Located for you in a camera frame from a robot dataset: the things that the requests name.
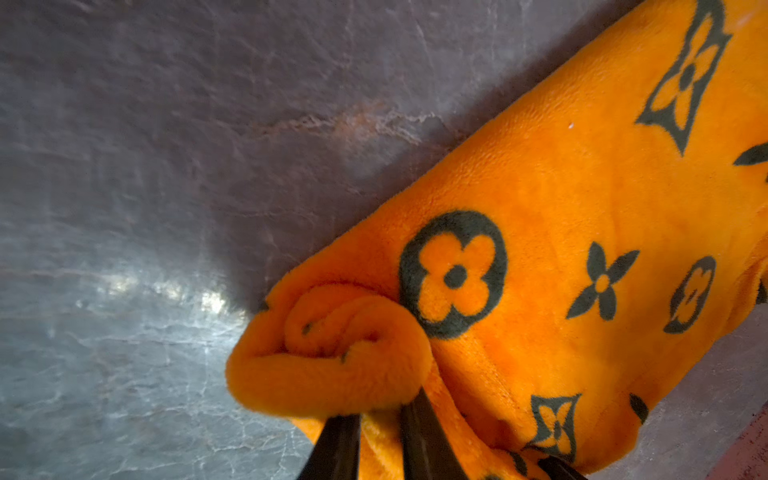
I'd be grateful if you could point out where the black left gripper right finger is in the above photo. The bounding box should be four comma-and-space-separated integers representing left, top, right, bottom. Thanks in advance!
400, 389, 468, 480

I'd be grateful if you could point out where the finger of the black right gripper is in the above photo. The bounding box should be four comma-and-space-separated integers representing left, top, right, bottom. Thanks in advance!
537, 456, 587, 480

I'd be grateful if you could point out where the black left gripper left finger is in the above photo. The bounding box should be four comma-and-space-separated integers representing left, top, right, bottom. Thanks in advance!
297, 415, 361, 480

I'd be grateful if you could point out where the orange black patterned pillowcase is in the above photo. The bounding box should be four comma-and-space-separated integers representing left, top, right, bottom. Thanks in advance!
225, 1, 767, 479

